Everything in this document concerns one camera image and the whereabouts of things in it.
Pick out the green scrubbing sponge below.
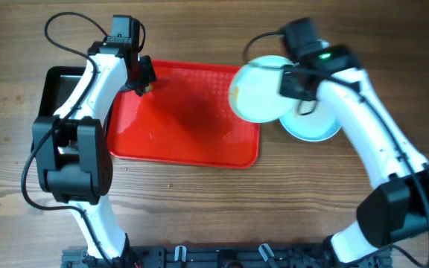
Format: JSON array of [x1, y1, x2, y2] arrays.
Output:
[[144, 84, 153, 94]]

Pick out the light blue plate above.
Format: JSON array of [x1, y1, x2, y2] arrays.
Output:
[[279, 106, 341, 142], [229, 55, 296, 123]]

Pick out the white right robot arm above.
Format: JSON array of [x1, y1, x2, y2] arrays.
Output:
[[280, 18, 429, 267]]

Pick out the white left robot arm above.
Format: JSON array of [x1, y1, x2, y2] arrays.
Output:
[[27, 15, 156, 267]]

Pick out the red plastic tray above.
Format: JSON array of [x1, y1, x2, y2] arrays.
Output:
[[107, 60, 260, 169]]

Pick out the black water basin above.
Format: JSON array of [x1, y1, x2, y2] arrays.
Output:
[[37, 66, 115, 124]]

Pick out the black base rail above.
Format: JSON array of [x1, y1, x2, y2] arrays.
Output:
[[60, 243, 394, 268]]

